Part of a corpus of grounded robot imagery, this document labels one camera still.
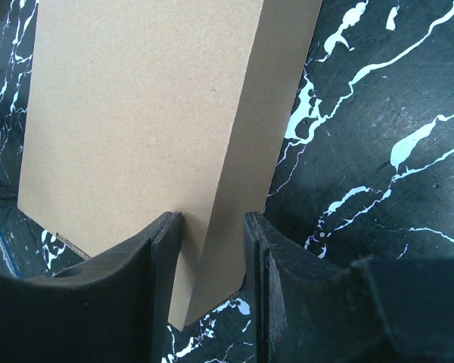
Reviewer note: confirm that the large cardboard box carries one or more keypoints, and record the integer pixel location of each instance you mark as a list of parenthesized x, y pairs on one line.
[(141, 107)]

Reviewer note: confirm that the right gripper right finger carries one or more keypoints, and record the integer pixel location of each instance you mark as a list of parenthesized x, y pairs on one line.
[(306, 309)]

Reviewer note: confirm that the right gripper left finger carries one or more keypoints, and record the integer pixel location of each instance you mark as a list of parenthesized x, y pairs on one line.
[(110, 308)]

